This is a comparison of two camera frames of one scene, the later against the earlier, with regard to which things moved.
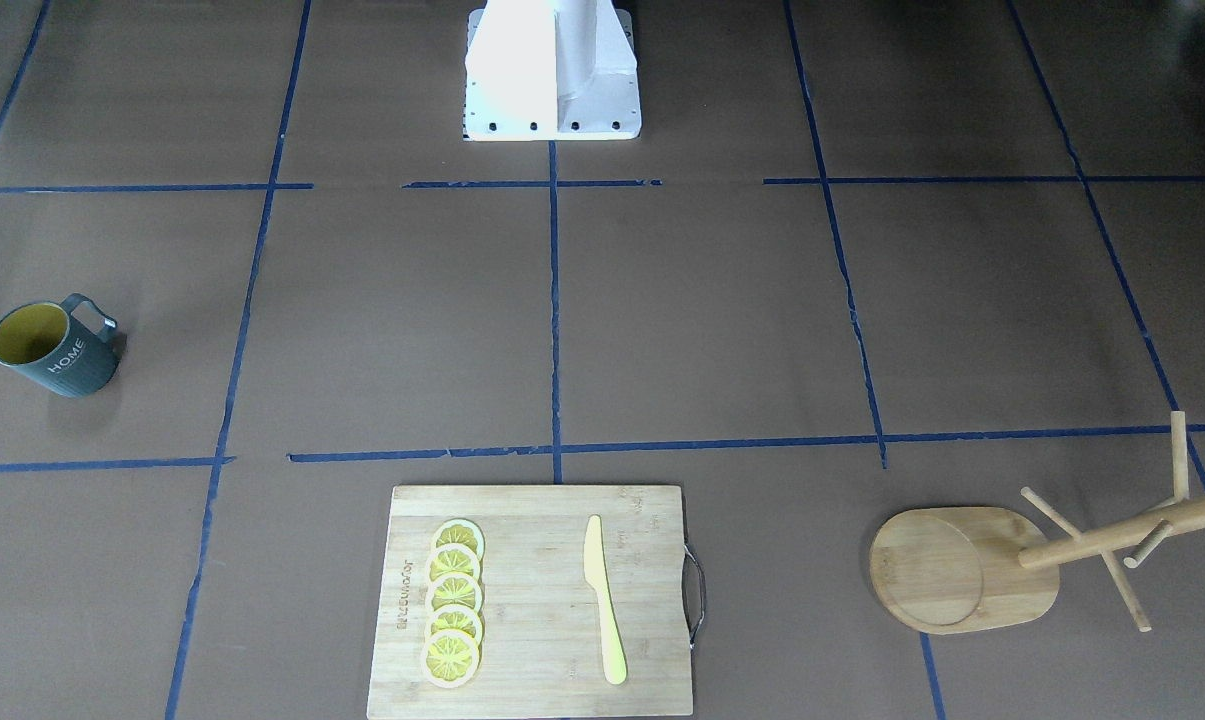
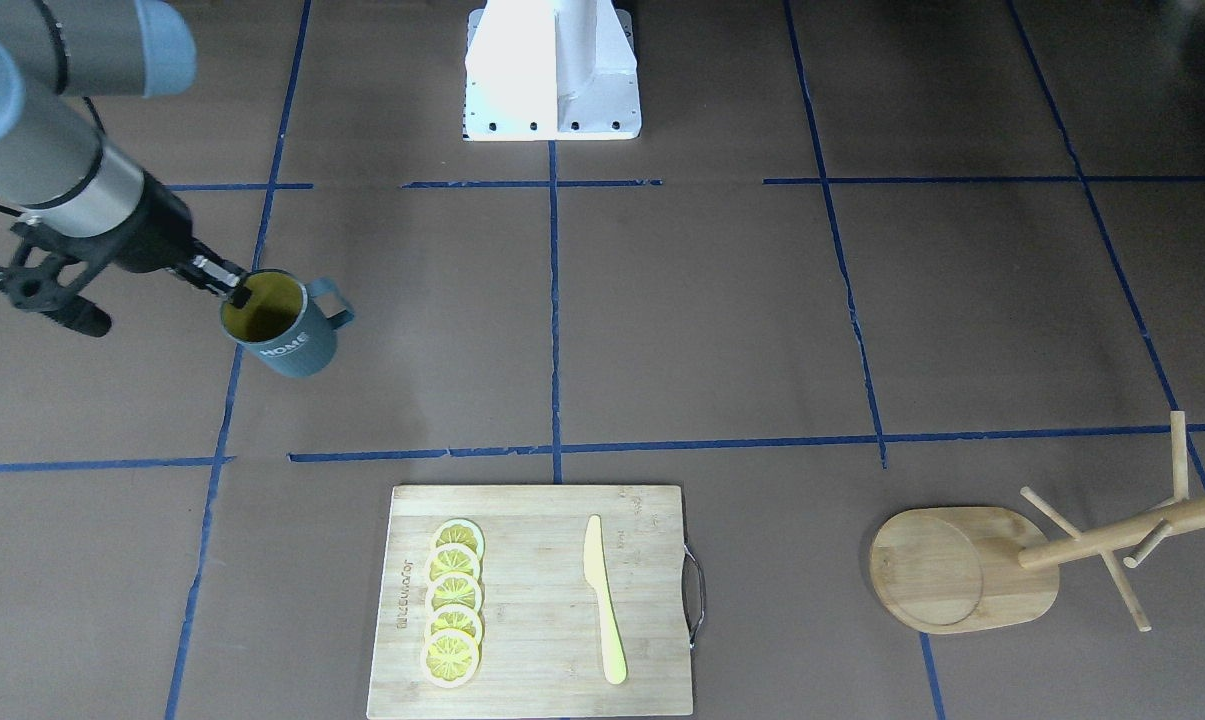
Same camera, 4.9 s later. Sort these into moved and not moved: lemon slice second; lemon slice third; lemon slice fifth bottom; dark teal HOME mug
Moved: dark teal HOME mug
Not moved: lemon slice second; lemon slice third; lemon slice fifth bottom
